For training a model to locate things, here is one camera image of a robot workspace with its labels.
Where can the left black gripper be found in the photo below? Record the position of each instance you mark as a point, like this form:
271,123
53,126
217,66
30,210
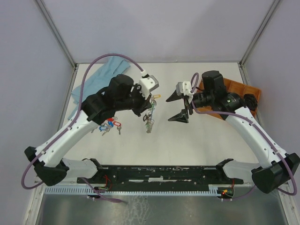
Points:
145,104

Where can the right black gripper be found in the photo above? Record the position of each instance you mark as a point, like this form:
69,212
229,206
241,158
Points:
183,116

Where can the large keyring with blue handle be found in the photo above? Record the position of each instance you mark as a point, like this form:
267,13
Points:
148,117

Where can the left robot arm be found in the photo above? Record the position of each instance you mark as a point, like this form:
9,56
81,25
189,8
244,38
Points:
121,94

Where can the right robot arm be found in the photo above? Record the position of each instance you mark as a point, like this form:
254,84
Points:
275,166

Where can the light blue cloth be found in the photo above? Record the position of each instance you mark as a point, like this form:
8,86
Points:
102,76

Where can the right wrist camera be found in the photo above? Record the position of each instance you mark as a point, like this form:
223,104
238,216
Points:
184,89

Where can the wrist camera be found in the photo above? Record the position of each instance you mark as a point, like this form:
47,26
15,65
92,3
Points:
148,83
184,89

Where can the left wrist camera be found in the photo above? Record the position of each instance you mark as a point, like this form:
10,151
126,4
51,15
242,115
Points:
148,83

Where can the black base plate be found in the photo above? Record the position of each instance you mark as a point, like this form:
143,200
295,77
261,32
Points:
199,174

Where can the white slotted cable duct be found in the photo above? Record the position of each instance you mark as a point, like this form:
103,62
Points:
138,189

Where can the aluminium frame rail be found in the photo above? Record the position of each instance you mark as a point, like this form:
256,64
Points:
38,182

